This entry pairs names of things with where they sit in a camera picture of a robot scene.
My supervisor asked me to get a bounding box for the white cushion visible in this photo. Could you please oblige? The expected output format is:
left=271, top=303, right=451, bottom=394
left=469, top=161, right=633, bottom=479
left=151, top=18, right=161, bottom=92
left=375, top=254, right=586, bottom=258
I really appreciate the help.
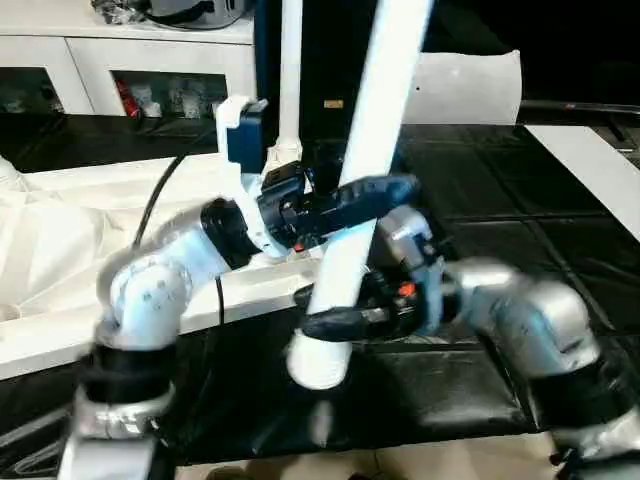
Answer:
left=404, top=49, right=524, bottom=127

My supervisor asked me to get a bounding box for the white cabinet with glass doors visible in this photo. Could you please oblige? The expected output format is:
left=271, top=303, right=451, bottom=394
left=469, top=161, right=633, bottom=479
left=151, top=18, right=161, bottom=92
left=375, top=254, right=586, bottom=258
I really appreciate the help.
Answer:
left=0, top=0, right=261, bottom=119

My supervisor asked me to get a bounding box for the red bottle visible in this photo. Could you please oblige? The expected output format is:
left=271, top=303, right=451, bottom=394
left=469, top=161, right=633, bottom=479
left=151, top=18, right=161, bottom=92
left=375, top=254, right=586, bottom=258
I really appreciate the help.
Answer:
left=114, top=78, right=141, bottom=117

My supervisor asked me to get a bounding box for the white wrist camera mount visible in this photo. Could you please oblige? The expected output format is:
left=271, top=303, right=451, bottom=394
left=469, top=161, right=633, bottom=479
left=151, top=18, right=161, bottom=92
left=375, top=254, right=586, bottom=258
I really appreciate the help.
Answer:
left=214, top=94, right=279, bottom=259
left=374, top=204, right=449, bottom=333

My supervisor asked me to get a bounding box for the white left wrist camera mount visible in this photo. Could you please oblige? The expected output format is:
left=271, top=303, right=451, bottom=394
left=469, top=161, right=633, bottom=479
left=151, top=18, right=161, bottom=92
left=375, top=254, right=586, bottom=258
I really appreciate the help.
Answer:
left=214, top=94, right=279, bottom=259

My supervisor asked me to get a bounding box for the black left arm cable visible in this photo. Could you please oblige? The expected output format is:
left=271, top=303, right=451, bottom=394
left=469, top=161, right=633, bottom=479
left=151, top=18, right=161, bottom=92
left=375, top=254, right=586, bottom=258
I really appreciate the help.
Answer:
left=128, top=148, right=229, bottom=335

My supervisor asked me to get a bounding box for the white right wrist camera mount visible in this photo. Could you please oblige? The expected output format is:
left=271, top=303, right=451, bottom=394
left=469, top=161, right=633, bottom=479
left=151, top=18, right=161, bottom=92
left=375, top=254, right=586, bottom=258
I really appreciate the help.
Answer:
left=374, top=204, right=449, bottom=333

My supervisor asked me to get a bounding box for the white plastic table top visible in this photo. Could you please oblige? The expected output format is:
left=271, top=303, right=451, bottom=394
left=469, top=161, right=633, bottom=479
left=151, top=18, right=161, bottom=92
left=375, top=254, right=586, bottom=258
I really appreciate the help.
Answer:
left=0, top=152, right=335, bottom=383

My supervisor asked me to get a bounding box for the black work mat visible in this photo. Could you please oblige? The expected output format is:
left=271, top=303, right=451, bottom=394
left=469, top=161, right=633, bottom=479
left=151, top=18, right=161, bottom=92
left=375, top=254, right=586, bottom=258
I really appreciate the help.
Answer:
left=0, top=110, right=640, bottom=471

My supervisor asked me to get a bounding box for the white flat board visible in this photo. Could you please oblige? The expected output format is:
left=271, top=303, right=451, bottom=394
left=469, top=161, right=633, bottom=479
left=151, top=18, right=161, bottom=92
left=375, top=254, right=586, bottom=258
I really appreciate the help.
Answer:
left=524, top=124, right=640, bottom=243

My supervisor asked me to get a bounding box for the grey clutter on cabinet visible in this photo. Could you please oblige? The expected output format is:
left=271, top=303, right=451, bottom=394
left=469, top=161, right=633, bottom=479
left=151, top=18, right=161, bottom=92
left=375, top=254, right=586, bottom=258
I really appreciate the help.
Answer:
left=90, top=0, right=253, bottom=29

